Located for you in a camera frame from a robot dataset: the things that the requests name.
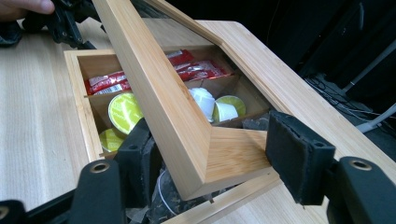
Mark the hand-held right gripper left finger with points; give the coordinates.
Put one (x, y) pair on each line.
(138, 165)

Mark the wooden compartment box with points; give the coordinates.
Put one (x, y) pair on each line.
(74, 93)

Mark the wooden framed glass lid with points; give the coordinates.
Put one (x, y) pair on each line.
(162, 93)

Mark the white capsule with green lid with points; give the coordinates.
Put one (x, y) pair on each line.
(202, 102)
(124, 113)
(227, 110)
(110, 140)

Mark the dark tea sachet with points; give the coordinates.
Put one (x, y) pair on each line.
(174, 199)
(255, 123)

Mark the red stick packet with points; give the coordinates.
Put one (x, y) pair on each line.
(205, 71)
(106, 78)

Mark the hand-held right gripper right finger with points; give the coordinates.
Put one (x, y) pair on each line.
(299, 158)

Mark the white desk frame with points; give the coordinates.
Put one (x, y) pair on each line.
(375, 124)

